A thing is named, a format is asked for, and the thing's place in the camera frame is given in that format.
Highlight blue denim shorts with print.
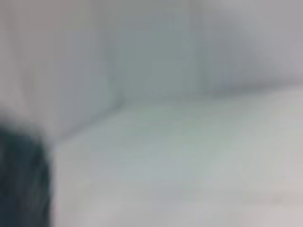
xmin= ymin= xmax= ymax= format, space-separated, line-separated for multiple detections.
xmin=0 ymin=115 xmax=54 ymax=227

